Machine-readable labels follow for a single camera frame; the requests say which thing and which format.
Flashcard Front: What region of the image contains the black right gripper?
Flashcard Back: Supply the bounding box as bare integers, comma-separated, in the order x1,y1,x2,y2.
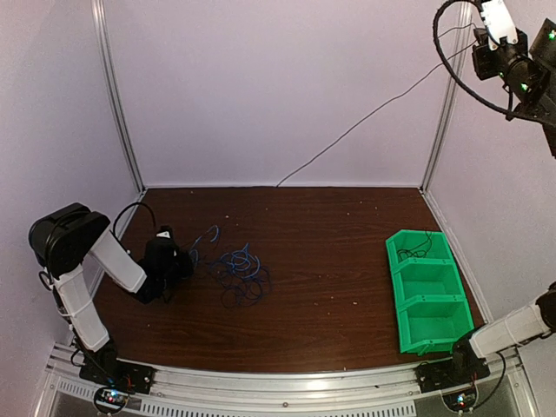
472,26,549,109

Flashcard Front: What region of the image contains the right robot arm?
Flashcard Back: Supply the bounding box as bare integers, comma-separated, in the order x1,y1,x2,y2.
445,3,555,384

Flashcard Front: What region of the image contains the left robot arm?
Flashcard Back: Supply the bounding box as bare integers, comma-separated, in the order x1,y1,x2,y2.
28,202,194,353

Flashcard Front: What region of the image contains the green three-compartment bin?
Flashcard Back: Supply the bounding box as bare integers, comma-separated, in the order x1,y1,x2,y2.
386,229,474,356

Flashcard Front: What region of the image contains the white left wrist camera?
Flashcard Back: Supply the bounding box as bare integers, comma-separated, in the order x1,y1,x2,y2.
156,225,174,240

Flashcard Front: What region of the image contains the black left camera cable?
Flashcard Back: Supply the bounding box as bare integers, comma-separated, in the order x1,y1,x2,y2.
111,202,158,238

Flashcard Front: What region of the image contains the black camera cable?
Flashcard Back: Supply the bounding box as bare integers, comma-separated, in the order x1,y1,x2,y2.
111,202,158,238
433,0,529,121

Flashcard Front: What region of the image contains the right aluminium corner post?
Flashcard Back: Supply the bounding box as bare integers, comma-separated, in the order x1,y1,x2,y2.
420,3,475,195

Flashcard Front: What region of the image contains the aluminium corner post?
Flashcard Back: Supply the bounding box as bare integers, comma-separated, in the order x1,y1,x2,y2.
90,0,146,193
420,3,475,195

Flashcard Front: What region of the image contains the black right camera cable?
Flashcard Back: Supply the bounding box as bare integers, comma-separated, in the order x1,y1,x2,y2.
433,0,529,121

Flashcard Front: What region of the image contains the front aluminium rail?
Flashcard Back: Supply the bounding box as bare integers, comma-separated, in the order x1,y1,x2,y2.
31,344,540,416

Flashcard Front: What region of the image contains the left aluminium corner post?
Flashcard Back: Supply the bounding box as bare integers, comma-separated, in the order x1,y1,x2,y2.
90,0,146,193

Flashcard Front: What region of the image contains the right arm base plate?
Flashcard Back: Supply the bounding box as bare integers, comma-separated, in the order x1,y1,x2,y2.
414,354,490,414

